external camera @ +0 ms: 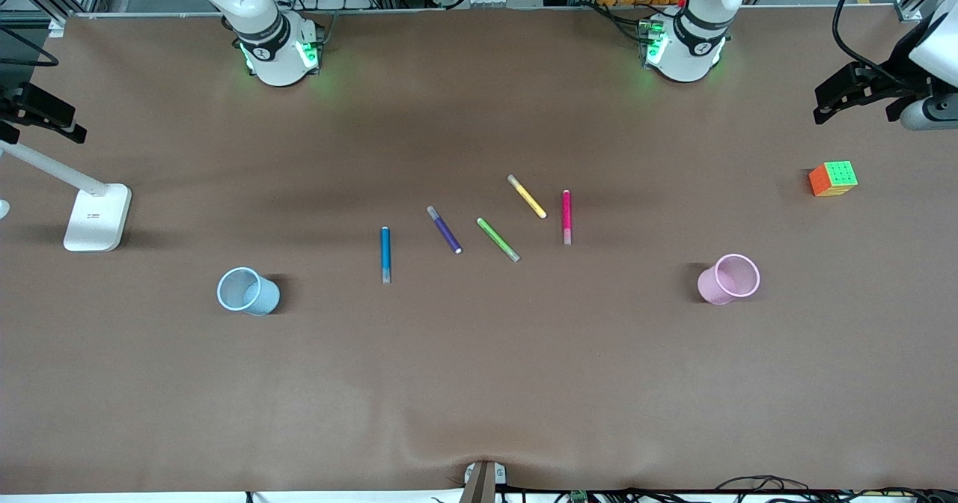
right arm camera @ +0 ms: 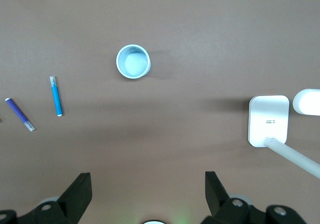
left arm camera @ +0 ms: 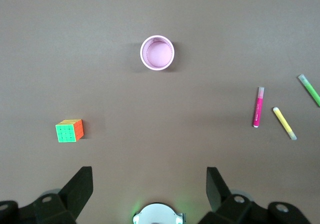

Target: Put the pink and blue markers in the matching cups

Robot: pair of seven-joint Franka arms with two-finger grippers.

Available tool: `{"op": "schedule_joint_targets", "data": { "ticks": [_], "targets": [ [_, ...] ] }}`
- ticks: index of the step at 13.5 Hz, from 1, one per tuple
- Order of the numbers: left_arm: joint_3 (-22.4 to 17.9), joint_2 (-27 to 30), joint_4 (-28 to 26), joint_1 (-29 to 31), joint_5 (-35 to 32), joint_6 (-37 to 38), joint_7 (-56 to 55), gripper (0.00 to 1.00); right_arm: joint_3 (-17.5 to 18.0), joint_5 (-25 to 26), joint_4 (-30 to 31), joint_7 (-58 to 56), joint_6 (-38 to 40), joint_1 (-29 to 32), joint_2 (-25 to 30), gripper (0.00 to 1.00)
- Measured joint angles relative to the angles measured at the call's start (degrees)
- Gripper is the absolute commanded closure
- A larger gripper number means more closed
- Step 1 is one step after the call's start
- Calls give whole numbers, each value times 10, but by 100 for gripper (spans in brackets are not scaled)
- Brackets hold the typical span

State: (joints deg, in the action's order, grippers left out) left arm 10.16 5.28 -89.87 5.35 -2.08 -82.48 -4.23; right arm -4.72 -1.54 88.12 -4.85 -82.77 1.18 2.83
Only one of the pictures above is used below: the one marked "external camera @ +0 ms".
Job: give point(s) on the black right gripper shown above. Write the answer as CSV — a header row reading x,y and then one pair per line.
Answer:
x,y
22,105

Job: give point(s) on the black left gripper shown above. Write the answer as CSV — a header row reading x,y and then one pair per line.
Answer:
x,y
895,84

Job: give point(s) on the pink marker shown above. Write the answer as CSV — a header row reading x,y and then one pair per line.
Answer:
x,y
566,215

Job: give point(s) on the blue marker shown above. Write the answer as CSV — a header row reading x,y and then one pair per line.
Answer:
x,y
385,252

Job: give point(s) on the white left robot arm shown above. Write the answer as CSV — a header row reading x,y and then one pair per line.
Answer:
x,y
685,54

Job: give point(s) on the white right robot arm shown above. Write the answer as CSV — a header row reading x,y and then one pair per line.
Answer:
x,y
273,61

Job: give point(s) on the colourful puzzle cube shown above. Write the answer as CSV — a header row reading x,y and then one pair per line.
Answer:
x,y
838,175

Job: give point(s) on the white stand with pole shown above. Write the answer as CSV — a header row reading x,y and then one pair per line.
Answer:
x,y
97,218

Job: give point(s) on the pink mesh cup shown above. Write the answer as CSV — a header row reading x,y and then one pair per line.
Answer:
x,y
711,287

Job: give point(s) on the light blue mesh cup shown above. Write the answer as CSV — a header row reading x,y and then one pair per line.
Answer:
x,y
263,299

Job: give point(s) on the yellow marker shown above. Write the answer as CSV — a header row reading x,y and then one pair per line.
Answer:
x,y
527,197

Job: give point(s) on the green marker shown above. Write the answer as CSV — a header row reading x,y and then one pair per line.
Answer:
x,y
498,239

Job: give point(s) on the purple marker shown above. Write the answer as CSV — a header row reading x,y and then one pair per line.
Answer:
x,y
444,230

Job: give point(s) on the large table cover mat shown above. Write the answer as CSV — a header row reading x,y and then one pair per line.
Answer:
x,y
479,376

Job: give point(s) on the small green circuit board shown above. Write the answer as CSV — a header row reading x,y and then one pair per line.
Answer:
x,y
578,497

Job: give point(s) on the metal table clamp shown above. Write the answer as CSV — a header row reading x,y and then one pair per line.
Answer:
x,y
483,484

